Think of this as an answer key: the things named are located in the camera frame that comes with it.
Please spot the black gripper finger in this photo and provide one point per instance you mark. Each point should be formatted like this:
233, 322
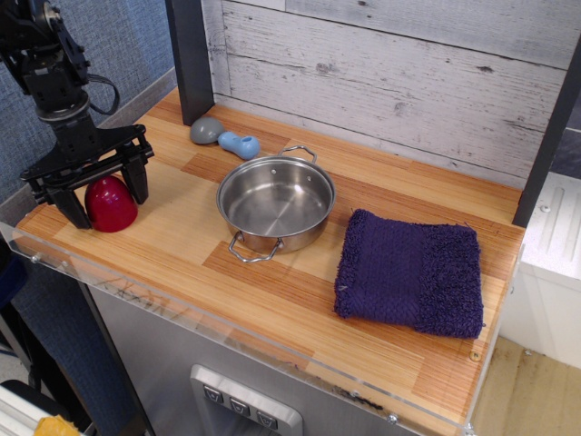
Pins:
67, 202
135, 177

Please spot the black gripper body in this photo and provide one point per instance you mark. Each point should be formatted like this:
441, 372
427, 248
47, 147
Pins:
83, 152

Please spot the red toy pepper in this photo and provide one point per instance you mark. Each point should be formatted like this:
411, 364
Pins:
109, 205

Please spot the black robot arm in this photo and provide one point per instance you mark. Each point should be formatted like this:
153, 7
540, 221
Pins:
50, 66

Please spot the grey and blue toy scoop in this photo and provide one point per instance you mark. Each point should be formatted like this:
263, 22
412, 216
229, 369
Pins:
208, 130

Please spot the clear acrylic front guard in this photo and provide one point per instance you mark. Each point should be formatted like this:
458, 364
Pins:
159, 339

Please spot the stainless steel pot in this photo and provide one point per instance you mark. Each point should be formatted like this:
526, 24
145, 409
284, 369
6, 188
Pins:
276, 204

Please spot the yellow object at corner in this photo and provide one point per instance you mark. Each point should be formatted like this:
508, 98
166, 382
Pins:
55, 426

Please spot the silver control panel with buttons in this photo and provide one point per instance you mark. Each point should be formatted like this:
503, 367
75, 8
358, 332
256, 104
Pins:
228, 407

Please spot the purple folded towel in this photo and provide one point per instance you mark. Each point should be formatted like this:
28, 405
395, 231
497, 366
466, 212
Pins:
424, 276

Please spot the white side counter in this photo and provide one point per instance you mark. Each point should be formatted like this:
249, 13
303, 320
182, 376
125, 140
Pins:
542, 312

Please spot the dark left shelf post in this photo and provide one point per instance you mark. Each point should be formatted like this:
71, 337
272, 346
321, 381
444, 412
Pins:
191, 58

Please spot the dark shelf post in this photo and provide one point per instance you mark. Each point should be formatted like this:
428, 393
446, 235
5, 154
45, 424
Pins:
191, 58
551, 140

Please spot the dark right shelf post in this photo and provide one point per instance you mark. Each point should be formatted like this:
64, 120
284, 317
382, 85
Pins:
551, 140

